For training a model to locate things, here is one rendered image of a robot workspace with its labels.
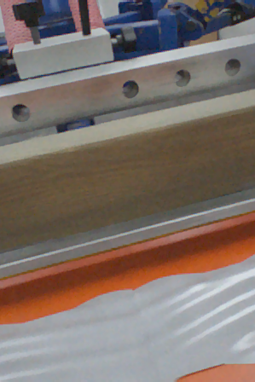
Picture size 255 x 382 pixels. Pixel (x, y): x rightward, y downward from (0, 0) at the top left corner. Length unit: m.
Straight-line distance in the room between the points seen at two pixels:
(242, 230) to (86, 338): 0.15
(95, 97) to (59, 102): 0.04
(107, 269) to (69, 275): 0.03
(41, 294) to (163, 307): 0.09
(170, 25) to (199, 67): 0.40
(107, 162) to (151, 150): 0.03
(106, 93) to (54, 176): 0.24
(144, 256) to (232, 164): 0.10
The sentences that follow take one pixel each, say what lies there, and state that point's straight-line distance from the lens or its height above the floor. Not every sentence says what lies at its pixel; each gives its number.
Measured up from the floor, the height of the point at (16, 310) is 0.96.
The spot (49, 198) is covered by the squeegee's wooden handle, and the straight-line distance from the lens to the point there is 0.23.
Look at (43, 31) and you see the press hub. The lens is 0.96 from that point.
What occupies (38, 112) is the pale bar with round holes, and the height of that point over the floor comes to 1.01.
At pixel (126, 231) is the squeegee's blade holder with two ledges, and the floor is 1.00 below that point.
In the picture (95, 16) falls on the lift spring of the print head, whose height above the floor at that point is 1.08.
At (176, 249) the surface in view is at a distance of 0.28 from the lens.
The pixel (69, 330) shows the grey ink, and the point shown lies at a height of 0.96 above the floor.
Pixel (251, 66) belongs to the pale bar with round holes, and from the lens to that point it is 0.50.
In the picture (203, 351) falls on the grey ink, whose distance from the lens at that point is 0.22.
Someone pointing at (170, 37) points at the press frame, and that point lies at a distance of 0.87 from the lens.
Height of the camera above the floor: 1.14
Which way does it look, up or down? 33 degrees down
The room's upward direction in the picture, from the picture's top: 10 degrees counter-clockwise
